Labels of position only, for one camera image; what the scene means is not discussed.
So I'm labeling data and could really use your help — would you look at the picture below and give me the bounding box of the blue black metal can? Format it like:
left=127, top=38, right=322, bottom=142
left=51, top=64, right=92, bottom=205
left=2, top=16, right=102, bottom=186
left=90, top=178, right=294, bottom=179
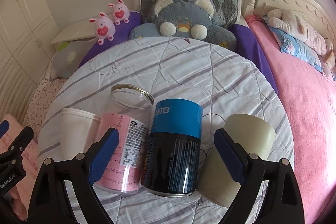
left=141, top=98, right=203, bottom=197

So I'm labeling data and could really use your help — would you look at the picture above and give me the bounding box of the pale green ceramic cup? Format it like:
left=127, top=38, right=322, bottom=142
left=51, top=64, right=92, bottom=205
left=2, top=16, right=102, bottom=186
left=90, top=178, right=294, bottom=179
left=197, top=114, right=276, bottom=207

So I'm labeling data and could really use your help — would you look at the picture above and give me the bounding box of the white paper cup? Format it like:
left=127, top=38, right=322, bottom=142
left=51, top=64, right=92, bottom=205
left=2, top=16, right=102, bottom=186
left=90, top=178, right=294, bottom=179
left=60, top=108, right=101, bottom=160

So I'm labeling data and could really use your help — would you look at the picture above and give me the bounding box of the pink floral blanket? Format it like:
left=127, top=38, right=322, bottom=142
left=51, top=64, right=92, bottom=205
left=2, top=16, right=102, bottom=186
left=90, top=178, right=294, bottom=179
left=1, top=114, right=38, bottom=223

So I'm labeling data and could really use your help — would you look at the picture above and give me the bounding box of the pink labelled glass jar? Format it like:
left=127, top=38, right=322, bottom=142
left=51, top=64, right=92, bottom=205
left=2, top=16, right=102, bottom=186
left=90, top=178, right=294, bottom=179
left=94, top=84, right=154, bottom=194

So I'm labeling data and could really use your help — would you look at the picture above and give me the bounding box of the heart pattern bed sheet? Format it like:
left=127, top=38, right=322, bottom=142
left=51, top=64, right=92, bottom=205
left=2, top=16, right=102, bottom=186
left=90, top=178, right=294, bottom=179
left=22, top=61, right=68, bottom=143

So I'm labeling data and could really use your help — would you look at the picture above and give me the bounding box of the striped white quilt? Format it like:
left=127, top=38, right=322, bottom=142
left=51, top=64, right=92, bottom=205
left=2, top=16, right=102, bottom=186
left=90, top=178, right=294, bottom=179
left=38, top=37, right=294, bottom=223

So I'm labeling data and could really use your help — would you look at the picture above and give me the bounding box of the grey sun pattern pillow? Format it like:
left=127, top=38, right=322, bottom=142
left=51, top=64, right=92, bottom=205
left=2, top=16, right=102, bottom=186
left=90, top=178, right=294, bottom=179
left=50, top=39, right=97, bottom=80

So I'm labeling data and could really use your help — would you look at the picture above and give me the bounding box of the pink fleece blanket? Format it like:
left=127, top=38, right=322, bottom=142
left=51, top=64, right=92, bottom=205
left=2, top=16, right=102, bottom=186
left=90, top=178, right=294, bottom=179
left=245, top=15, right=335, bottom=223

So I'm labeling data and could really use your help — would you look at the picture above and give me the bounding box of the cream wardrobe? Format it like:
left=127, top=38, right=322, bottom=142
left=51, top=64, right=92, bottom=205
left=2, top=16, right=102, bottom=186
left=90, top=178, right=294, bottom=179
left=1, top=0, right=60, bottom=123

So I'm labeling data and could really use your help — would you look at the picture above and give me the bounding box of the pink bunny plush left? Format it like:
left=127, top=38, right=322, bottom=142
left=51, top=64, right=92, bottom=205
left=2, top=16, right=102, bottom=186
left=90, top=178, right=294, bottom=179
left=89, top=12, right=116, bottom=46

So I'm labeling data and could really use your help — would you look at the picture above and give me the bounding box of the pink bunny plush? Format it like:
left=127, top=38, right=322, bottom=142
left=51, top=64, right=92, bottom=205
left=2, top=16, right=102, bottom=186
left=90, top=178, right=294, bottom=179
left=108, top=0, right=130, bottom=26
left=89, top=12, right=116, bottom=46

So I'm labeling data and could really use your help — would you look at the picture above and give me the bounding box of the blue cartoon pillow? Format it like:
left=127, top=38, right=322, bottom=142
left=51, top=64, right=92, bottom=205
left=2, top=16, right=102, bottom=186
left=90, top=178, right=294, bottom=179
left=262, top=15, right=323, bottom=72

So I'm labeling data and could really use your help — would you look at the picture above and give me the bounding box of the pink bunny plush right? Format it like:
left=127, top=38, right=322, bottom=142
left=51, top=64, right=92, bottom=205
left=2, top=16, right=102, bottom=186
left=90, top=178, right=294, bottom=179
left=108, top=0, right=130, bottom=26

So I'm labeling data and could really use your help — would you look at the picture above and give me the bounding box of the white pink plush animal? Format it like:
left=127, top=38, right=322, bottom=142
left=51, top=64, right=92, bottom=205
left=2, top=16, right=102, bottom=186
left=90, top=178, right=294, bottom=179
left=267, top=9, right=335, bottom=69

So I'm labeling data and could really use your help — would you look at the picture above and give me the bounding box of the grey cat plush cushion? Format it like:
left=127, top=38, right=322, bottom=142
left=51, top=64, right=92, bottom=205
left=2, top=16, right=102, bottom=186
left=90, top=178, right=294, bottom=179
left=129, top=0, right=237, bottom=52

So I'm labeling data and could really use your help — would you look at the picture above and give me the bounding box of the cream wooden headboard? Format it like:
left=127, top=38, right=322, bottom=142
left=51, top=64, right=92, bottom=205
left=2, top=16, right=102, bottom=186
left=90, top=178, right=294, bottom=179
left=241, top=0, right=335, bottom=44

